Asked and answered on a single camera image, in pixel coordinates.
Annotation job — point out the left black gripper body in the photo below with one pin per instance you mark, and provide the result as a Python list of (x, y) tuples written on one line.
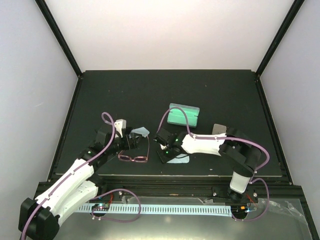
[(126, 145)]

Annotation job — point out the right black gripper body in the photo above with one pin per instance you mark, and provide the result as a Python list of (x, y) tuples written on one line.
[(168, 146)]

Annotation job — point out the pink framed sunglasses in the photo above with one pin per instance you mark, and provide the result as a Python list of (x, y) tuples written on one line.
[(137, 159)]

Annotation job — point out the blue fuzzy glasses case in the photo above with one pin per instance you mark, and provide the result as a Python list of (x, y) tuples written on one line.
[(177, 114)]

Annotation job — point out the light blue cleaning cloth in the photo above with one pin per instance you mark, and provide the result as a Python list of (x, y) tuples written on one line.
[(181, 159)]

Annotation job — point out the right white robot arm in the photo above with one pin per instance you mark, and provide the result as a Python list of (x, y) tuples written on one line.
[(244, 156)]

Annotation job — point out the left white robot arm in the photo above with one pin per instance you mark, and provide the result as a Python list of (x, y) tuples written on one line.
[(41, 218)]

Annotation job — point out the grey fuzzy glasses case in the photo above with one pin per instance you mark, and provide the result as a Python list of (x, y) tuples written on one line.
[(218, 129)]

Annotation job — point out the left green circuit board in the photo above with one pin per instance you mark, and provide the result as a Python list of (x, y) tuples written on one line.
[(101, 207)]

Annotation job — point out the right small circuit board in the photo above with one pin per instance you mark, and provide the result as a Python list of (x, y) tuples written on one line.
[(240, 209)]

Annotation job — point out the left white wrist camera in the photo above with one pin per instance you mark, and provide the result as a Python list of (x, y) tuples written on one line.
[(120, 126)]

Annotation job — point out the white slotted cable duct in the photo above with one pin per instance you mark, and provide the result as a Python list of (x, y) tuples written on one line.
[(161, 209)]

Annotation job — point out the left black frame post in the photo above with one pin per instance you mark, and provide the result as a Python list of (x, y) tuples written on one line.
[(47, 14)]

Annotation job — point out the black frame post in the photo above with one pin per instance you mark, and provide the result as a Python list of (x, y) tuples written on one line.
[(281, 32), (47, 14)]

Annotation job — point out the right black frame post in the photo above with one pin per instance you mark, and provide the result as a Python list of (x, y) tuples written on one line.
[(281, 32)]

